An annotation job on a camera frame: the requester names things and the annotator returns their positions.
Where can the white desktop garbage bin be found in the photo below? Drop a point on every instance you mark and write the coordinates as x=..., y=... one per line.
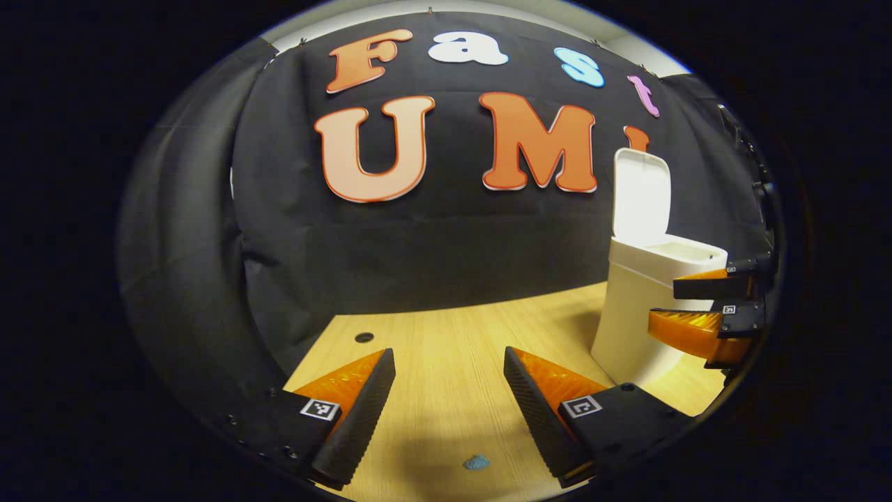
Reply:
x=631, y=314

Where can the row of small cloth clips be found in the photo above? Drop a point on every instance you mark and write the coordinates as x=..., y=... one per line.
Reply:
x=430, y=10

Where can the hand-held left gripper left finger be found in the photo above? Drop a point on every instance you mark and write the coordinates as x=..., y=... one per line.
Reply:
x=362, y=418

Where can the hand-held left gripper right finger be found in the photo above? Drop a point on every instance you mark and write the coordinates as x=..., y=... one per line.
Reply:
x=540, y=425

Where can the blue paper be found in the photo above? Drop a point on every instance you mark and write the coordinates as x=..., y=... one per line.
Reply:
x=477, y=462

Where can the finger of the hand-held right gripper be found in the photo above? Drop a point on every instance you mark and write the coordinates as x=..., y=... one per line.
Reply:
x=740, y=321
x=711, y=287

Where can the wooden desktop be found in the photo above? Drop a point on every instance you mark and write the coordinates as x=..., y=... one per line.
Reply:
x=453, y=348

